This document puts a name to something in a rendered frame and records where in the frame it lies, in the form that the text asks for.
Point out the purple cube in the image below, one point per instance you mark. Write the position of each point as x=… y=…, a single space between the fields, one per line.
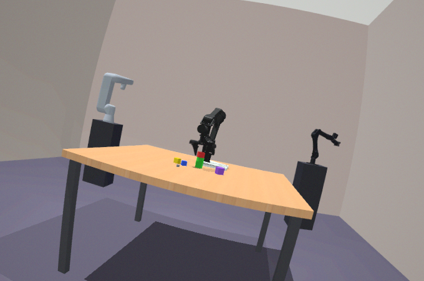
x=219 y=171

